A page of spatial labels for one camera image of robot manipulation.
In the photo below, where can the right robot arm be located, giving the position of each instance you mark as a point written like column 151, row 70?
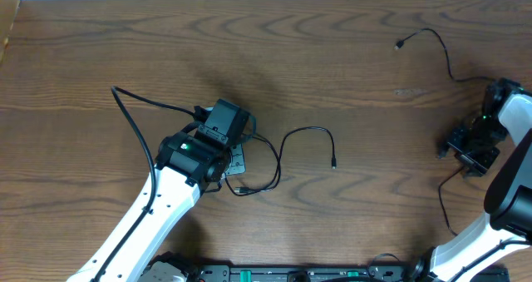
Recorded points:
column 505, row 224

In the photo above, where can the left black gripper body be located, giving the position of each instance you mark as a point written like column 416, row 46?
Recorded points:
column 238, row 161

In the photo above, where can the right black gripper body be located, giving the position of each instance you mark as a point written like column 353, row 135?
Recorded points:
column 470, row 156

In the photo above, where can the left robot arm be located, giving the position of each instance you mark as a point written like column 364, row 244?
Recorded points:
column 188, row 164

